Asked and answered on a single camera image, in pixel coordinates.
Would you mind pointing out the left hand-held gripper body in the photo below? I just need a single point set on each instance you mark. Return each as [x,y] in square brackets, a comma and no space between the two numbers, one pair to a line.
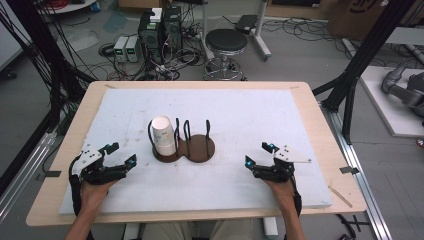
[90,158]

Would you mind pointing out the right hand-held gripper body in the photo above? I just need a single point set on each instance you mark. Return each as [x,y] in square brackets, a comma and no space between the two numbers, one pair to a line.
[288,155]

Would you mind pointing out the white paper cup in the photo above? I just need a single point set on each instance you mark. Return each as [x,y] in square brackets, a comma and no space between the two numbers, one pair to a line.
[166,151]
[162,131]

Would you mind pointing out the person's left hand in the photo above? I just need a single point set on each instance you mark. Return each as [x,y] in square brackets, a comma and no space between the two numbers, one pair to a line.
[93,195]

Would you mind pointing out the person's right hand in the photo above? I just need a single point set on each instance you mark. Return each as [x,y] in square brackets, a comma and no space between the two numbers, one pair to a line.
[283,193]

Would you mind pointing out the black tape piece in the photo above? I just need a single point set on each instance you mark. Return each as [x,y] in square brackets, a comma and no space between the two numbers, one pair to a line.
[349,170]
[52,173]

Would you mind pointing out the white foam mat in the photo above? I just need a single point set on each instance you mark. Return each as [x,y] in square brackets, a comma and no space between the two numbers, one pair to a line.
[233,116]

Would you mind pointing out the thin wooden stick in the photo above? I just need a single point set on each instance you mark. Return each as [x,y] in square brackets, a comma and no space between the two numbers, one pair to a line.
[340,196]

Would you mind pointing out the white table leg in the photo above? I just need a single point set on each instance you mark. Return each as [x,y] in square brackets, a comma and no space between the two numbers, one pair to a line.
[131,231]
[270,228]

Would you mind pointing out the grey power supply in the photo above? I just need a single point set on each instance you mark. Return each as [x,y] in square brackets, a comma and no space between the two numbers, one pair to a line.
[132,49]
[120,48]

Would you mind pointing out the white metal stand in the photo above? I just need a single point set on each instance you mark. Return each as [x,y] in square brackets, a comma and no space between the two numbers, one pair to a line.
[261,43]

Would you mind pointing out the white floor board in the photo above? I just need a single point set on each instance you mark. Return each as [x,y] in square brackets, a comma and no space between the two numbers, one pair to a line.
[390,110]

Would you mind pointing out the black round stool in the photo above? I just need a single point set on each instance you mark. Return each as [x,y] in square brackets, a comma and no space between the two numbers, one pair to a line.
[226,40]

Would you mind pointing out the black computer tower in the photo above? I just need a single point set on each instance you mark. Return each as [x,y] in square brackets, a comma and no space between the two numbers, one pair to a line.
[150,36]
[172,30]

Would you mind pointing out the black flat device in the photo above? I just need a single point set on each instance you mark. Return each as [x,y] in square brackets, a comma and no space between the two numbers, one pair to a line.
[246,23]

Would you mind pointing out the small white box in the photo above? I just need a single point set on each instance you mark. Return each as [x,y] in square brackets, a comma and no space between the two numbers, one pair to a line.
[156,15]

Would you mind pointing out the white round table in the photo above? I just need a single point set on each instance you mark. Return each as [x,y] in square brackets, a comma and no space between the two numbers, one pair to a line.
[75,6]

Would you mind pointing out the cardboard box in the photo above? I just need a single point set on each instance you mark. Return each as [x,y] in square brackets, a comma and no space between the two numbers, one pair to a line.
[356,16]

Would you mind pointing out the grey table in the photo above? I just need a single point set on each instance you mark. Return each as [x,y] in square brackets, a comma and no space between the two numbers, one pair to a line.
[406,36]

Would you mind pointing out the aluminium rail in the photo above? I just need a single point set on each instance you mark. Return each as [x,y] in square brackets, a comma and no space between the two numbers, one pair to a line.
[358,173]
[26,170]

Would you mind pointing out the black metal frame post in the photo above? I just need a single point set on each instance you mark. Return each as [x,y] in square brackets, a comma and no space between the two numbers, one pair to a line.
[363,56]

